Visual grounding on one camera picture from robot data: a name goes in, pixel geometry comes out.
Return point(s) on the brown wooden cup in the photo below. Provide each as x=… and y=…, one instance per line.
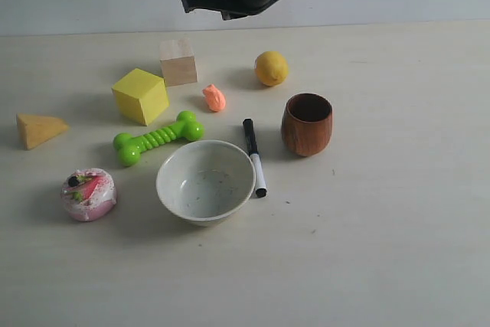
x=307, y=122

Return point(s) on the white ceramic bowl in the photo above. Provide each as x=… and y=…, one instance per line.
x=206, y=182

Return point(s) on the black and white marker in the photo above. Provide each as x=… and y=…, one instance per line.
x=252, y=148

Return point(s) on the plain wooden cube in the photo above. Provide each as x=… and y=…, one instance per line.
x=177, y=62

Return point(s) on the pink strawberry cake squishy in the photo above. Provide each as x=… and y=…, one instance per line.
x=88, y=194

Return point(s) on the yellow cube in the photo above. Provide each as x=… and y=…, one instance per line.
x=141, y=96

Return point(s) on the green bone toy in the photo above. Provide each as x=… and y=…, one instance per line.
x=130, y=148

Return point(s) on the yellow cheese wedge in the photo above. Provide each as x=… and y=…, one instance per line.
x=34, y=130

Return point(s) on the small orange toy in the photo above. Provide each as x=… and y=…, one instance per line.
x=214, y=98

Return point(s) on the yellow lemon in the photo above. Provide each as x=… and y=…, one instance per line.
x=271, y=68

